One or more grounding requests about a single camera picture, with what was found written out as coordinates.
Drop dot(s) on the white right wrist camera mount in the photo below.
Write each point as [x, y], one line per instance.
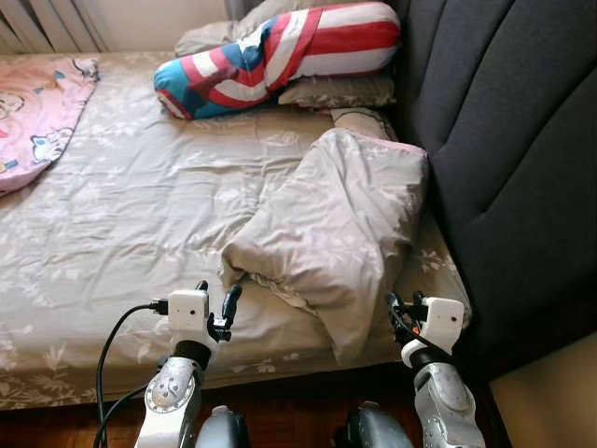
[443, 322]

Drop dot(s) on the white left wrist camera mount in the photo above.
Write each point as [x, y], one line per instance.
[187, 313]

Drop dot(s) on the grey pleated curtain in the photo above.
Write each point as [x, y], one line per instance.
[47, 23]

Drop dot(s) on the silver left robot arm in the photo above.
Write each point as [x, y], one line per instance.
[173, 397]

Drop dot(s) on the pink cartoon print blanket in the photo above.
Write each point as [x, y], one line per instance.
[37, 112]

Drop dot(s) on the beige cabinet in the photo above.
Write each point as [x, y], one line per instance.
[550, 401]

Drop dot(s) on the bed with grey floral sheet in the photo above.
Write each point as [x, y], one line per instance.
[140, 224]

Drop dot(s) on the grey right robot leg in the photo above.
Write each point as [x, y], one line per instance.
[373, 429]

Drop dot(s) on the grey floral pillow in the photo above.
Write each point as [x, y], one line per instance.
[210, 37]
[345, 91]

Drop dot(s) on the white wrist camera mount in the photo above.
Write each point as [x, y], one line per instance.
[443, 322]
[187, 313]

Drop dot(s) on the dark grey padded headboard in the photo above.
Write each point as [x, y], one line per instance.
[504, 140]

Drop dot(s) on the red white blue striped pillow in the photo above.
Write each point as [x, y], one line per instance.
[280, 56]

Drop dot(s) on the folded grey floral duvet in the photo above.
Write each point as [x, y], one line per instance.
[326, 233]

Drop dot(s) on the small beige floral pillow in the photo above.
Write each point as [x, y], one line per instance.
[368, 121]

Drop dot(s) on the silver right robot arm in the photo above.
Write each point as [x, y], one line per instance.
[443, 401]

